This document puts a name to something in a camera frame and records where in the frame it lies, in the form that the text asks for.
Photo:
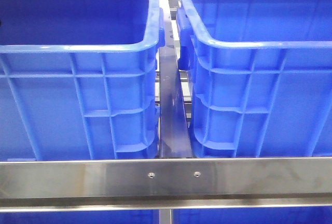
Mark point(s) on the stainless steel front rail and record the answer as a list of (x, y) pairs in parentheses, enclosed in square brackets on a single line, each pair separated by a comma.
[(164, 184)]

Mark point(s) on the blue plastic crate right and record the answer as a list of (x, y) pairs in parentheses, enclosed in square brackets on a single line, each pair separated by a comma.
[(261, 77)]

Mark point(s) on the blue crate lower right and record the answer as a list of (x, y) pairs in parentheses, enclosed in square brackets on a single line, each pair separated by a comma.
[(314, 214)]

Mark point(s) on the blue crate lower left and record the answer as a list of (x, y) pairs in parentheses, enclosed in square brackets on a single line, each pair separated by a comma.
[(133, 216)]

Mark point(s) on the blue plastic crate left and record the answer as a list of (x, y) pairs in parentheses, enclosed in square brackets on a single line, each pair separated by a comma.
[(78, 79)]

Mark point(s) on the steel centre divider bar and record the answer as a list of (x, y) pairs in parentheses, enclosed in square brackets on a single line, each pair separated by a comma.
[(174, 137)]

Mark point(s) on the steel lower vertical post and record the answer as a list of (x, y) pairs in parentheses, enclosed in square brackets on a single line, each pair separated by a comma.
[(165, 216)]

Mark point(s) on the blue plastic crate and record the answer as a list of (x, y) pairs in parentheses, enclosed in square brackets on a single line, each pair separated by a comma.
[(261, 77), (78, 79)]

